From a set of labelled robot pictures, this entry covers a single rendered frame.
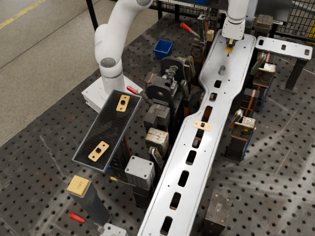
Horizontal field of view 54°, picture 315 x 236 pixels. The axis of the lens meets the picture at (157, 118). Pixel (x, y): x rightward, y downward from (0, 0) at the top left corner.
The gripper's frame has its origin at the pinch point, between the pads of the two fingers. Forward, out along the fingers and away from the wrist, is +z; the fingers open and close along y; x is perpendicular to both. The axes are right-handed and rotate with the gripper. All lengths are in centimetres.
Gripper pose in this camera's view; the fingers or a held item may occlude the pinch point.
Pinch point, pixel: (230, 42)
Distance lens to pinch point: 165.9
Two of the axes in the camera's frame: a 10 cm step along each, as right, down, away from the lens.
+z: 0.5, 5.4, 8.4
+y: 9.3, 2.8, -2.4
